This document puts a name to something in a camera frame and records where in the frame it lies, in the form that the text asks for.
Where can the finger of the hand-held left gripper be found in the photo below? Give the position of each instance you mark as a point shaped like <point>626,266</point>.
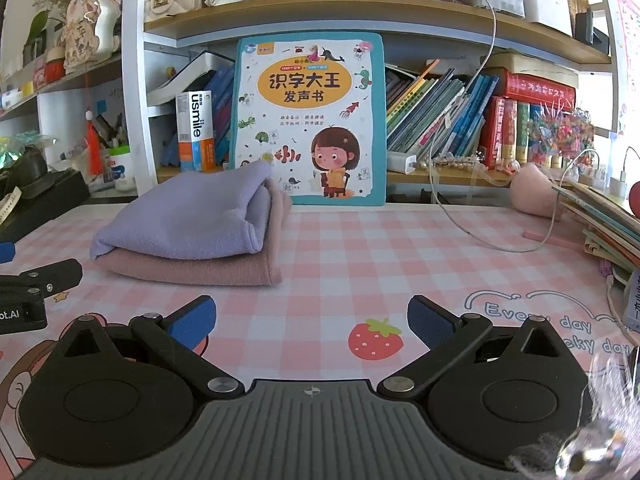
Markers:
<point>50,275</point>
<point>5,252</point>

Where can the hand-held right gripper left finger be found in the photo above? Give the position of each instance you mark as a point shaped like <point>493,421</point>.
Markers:
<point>192,317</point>

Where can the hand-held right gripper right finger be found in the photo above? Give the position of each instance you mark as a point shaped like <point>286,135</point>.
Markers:
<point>430,320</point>

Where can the purple and pink sweater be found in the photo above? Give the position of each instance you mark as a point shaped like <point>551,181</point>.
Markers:
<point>190,220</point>

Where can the white wristwatch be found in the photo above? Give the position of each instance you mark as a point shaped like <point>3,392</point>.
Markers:
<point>10,202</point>

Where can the black box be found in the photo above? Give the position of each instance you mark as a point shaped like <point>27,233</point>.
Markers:
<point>55,200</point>

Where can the shiny green foil wrap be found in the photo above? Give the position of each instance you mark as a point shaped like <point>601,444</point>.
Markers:
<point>15,145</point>

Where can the white tub pen holder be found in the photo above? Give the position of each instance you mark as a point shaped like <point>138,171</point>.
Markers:
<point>122,170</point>

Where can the red tassel ornament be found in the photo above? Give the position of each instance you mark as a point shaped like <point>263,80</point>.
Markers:
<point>93,150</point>

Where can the pink pencil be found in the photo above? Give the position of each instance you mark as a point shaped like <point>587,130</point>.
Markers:
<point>550,238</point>

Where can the bundle of pens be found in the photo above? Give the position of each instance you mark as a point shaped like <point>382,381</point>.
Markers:
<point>107,132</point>

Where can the white charger plug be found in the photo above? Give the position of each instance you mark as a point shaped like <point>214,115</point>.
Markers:
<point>400,162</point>

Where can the pink plush toy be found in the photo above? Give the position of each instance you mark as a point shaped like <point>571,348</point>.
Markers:
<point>532,190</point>

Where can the white toothbrush box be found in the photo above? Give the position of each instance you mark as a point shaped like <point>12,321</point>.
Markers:
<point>195,130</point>

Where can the red and white jar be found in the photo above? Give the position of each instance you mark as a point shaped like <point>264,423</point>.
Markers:
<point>55,70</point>

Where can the stack of picture books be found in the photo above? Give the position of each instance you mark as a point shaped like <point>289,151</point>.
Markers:
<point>600,220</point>

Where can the row of thin books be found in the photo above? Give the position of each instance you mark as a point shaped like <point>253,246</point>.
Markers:
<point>440,120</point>

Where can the white printed card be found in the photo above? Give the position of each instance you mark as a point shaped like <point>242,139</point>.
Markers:
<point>632,302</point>

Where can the translucent glittery ornament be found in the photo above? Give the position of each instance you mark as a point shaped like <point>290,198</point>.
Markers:
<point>595,442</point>

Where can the wooden and white bookshelf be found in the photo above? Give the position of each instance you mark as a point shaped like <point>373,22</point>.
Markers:
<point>134,85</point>

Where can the row of blue books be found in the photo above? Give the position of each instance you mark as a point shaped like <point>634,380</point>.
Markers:
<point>220,110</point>

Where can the green plant leaf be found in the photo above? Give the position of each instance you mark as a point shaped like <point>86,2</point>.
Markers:
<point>36,27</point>

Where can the colourful paper ornaments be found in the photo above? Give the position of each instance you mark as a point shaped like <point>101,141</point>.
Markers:
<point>560,132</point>

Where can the white power strip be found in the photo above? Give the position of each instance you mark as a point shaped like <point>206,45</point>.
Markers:
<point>620,190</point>

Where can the children's picture book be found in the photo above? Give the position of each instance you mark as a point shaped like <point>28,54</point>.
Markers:
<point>300,110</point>

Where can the floral ceramic ornament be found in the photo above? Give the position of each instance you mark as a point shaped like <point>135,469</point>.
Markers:
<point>87,30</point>

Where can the red round object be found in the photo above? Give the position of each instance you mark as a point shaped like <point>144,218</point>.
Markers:
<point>636,199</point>

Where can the row of red books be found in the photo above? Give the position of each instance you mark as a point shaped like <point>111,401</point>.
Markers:
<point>535,87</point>

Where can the white storage box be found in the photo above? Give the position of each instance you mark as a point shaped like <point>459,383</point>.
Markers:
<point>545,5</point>

